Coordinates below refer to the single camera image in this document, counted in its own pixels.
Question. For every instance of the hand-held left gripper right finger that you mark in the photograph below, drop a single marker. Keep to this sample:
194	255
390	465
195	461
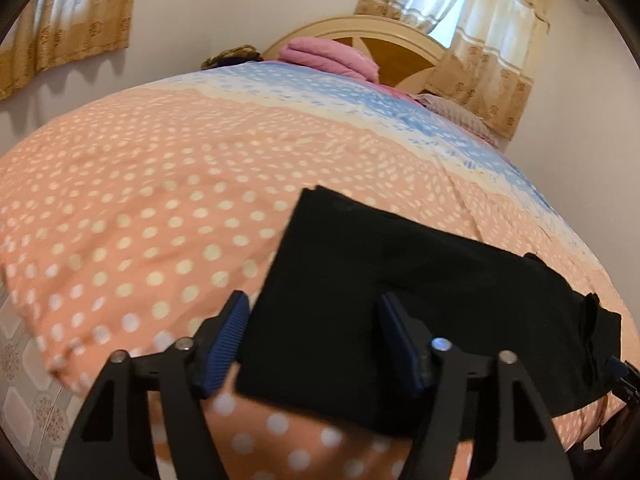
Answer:
400	345

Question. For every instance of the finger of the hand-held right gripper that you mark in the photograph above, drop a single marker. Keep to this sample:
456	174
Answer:
625	380

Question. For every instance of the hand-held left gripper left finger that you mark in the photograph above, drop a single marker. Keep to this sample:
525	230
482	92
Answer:
227	345

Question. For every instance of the black pants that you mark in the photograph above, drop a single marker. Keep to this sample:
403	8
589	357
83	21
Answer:
325	310

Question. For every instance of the polka dot bed sheet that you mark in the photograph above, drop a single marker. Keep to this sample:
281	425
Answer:
150	185

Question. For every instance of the beige patterned pillow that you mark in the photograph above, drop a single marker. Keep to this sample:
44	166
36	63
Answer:
457	112

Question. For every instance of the brown furry toy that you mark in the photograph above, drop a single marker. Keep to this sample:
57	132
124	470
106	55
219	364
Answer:
230	57

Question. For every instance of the beige floral headboard curtain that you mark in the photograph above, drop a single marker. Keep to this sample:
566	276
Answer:
480	60

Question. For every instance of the pink folded blanket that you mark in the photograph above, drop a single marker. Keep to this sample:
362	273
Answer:
325	55

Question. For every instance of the cream wooden headboard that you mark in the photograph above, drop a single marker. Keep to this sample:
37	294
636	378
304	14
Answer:
395	45

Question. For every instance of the beige floral side curtain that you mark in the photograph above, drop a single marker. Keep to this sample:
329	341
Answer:
75	20

